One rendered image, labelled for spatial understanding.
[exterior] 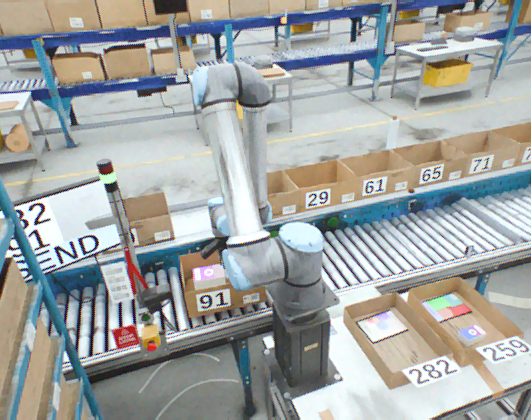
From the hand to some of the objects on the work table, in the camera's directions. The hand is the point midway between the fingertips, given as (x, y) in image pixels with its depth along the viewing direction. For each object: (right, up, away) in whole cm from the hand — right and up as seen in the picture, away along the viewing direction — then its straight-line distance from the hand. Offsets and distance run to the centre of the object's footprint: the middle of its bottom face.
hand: (223, 271), depth 196 cm
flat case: (+105, -18, +6) cm, 107 cm away
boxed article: (+110, -28, -9) cm, 113 cm away
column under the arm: (+35, -38, -17) cm, 54 cm away
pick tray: (+76, -31, -9) cm, 82 cm away
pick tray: (+108, -24, -2) cm, 110 cm away
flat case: (+73, -25, -2) cm, 78 cm away
